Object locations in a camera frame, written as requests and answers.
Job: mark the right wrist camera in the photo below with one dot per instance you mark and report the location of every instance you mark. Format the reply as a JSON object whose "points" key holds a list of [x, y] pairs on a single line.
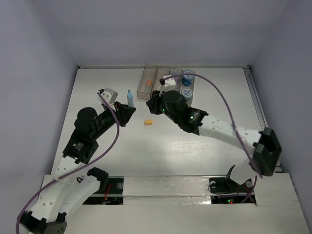
{"points": [[167, 83]]}

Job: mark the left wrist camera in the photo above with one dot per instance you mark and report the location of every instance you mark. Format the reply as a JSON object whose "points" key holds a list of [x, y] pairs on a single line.
{"points": [[107, 97]]}

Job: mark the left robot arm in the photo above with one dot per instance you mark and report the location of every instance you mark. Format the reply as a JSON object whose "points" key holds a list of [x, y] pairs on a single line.
{"points": [[48, 211]]}

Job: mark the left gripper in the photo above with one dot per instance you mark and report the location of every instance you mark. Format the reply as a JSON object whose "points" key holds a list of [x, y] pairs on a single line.
{"points": [[123, 112]]}

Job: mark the yellow highlighter cap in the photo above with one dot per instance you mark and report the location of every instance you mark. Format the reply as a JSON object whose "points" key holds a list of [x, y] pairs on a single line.
{"points": [[148, 122]]}

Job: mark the blue highlighter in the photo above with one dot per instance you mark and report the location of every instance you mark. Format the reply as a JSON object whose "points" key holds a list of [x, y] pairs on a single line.
{"points": [[130, 99]]}

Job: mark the blue paint jar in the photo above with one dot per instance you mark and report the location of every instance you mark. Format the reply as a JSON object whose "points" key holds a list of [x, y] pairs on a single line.
{"points": [[187, 94], [188, 77]]}

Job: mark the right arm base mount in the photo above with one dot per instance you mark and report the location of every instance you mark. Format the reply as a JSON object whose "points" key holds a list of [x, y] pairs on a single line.
{"points": [[226, 191]]}

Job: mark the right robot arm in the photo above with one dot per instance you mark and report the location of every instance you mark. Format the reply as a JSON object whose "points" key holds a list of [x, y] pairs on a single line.
{"points": [[262, 147]]}

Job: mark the transparent drawer bin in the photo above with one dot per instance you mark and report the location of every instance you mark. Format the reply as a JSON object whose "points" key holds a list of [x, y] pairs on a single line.
{"points": [[190, 87], [176, 73], [149, 72], [160, 73]]}

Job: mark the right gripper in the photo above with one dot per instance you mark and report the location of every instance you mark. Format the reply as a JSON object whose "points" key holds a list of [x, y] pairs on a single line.
{"points": [[153, 103]]}

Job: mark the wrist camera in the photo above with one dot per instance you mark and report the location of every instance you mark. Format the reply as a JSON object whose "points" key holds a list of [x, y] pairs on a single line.
{"points": [[167, 83], [107, 97]]}

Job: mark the clear pencil-shaped highlighter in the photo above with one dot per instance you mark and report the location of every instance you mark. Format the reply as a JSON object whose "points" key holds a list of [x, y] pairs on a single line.
{"points": [[147, 89]]}

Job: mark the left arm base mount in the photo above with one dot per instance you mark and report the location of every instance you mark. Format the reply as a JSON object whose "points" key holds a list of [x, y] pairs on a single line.
{"points": [[110, 190]]}

